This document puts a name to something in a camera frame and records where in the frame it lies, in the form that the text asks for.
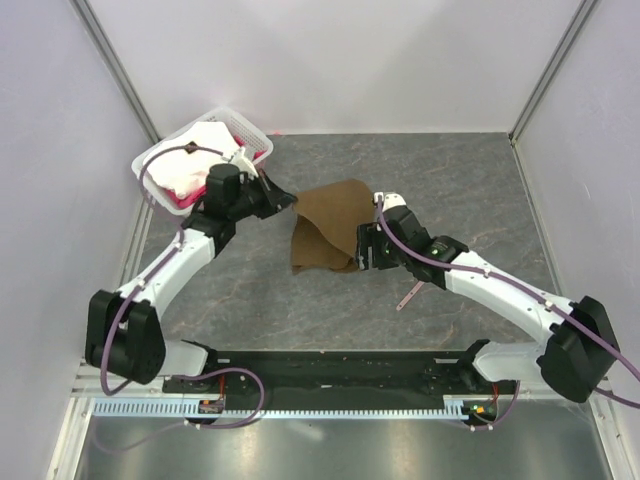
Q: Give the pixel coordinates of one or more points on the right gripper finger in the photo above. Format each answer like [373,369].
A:
[364,236]
[363,258]

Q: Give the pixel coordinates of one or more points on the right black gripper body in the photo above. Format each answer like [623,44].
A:
[384,255]

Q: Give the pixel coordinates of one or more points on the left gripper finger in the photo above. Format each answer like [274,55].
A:
[271,189]
[280,201]

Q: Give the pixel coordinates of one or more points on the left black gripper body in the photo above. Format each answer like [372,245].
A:
[253,200]

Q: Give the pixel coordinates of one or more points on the brown cloth napkin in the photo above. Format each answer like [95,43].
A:
[327,218]

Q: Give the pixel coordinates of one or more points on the knife with pink handle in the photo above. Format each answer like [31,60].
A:
[409,296]

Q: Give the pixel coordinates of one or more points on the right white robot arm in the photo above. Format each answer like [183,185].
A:
[572,344]

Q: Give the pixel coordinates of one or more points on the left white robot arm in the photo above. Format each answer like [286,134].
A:
[124,334]

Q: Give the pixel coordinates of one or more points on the white plastic basket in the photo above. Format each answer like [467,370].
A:
[245,134]

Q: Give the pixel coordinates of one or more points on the pink cloth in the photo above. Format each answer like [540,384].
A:
[182,175]

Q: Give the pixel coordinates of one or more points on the white folded cloth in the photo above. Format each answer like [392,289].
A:
[183,171]

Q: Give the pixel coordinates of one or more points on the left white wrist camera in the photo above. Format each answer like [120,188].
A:
[240,159]

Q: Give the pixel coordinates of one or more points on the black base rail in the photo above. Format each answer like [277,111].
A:
[359,377]

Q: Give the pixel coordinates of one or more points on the grey slotted cable duct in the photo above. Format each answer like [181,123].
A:
[194,408]

